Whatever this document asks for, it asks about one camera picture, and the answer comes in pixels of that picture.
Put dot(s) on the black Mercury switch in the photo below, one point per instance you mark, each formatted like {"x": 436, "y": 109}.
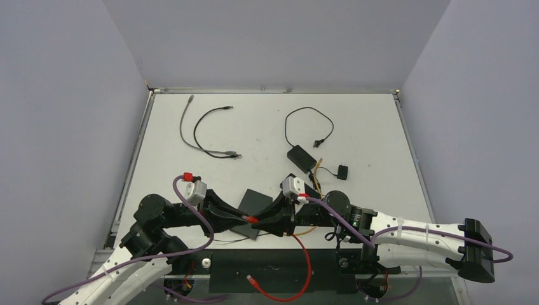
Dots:
{"x": 252, "y": 203}

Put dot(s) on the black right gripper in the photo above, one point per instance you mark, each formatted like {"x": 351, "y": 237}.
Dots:
{"x": 288, "y": 210}

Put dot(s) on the black power brick adapter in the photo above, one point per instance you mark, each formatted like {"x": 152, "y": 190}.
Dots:
{"x": 301, "y": 158}

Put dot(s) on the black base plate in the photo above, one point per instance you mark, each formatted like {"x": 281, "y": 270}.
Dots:
{"x": 283, "y": 271}

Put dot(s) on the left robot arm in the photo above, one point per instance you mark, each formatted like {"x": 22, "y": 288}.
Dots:
{"x": 147, "y": 251}

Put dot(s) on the small black wall plug adapter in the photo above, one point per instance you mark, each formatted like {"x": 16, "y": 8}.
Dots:
{"x": 342, "y": 173}

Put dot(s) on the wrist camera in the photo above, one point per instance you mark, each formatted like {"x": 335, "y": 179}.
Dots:
{"x": 293, "y": 188}
{"x": 196, "y": 189}

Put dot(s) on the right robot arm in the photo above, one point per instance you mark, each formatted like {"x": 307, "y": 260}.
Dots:
{"x": 387, "y": 241}

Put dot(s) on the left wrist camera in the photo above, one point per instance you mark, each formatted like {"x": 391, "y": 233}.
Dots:
{"x": 196, "y": 189}

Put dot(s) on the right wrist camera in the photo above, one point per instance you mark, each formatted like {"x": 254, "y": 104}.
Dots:
{"x": 293, "y": 188}

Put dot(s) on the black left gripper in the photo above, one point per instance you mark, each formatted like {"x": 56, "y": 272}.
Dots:
{"x": 222, "y": 215}

